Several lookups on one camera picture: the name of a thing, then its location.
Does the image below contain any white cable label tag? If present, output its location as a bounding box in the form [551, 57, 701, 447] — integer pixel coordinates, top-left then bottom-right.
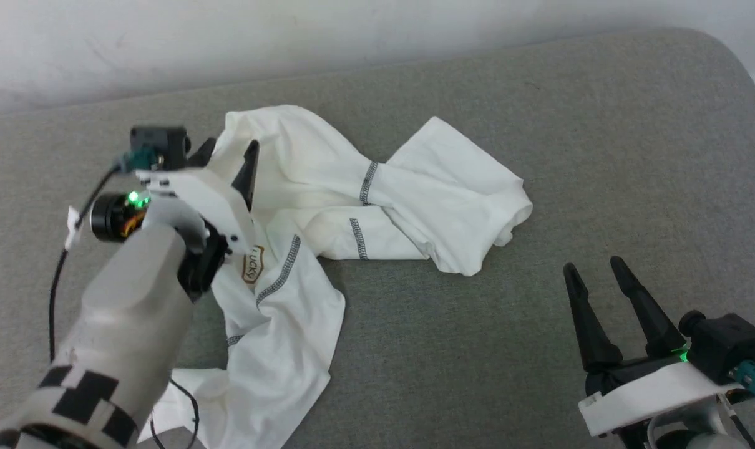
[65, 206, 82, 251]

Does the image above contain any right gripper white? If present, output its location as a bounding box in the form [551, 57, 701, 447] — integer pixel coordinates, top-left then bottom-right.
[563, 255, 746, 438]

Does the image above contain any white long-sleeve garment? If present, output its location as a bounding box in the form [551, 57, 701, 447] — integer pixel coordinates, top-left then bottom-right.
[137, 105, 534, 449]

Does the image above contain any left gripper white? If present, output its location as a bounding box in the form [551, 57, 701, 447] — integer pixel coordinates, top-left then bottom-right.
[90, 137, 261, 256]

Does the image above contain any grey-green fabric sofa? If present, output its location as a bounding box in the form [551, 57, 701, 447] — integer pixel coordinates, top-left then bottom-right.
[0, 28, 755, 449]

